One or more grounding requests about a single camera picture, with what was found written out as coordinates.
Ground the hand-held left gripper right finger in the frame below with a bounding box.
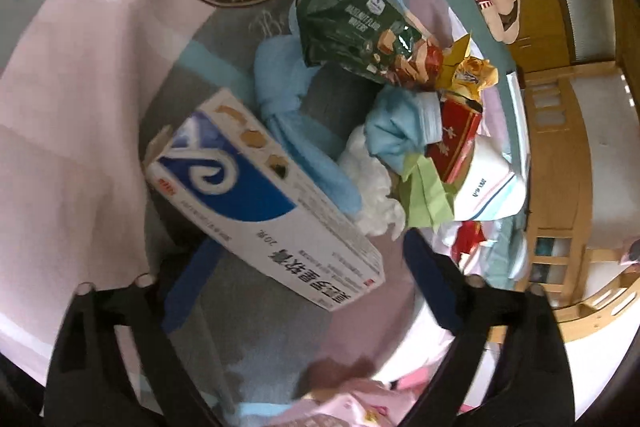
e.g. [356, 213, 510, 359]
[400, 231, 576, 427]

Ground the white crumpled tissue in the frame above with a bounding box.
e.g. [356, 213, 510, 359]
[337, 124, 408, 240]

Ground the yellow crumpled wrapper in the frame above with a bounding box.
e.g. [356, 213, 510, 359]
[435, 32, 501, 100]

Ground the green bed sheet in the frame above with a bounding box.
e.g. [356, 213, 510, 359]
[410, 0, 508, 75]

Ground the green snack bag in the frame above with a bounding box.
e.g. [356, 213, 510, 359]
[294, 0, 446, 90]

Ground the white and blue medicine box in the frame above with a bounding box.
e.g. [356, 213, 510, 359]
[142, 88, 386, 313]

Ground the light blue cloth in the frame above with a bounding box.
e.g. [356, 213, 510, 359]
[252, 34, 363, 215]

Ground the pink grey striped blanket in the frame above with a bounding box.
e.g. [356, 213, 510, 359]
[0, 0, 531, 427]

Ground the wooden bed frame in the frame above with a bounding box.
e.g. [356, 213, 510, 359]
[470, 0, 640, 348]

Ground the green paper scrap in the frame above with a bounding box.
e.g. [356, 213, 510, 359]
[400, 154, 456, 228]

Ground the blue face mask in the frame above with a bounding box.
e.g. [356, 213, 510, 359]
[364, 89, 443, 172]

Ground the pink printed plastic bag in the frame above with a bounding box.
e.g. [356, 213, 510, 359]
[280, 357, 501, 427]

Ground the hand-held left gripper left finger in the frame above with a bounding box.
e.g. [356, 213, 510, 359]
[44, 237, 227, 427]

